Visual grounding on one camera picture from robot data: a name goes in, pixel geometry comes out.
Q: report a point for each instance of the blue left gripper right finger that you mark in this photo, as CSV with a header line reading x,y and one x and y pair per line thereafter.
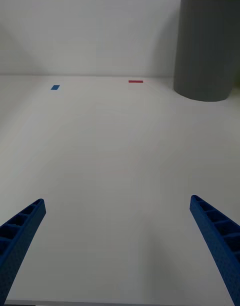
x,y
220,238

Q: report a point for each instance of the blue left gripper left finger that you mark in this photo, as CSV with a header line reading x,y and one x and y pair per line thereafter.
x,y
17,243

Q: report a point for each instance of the grey plastic bin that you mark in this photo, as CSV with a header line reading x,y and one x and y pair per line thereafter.
x,y
205,48

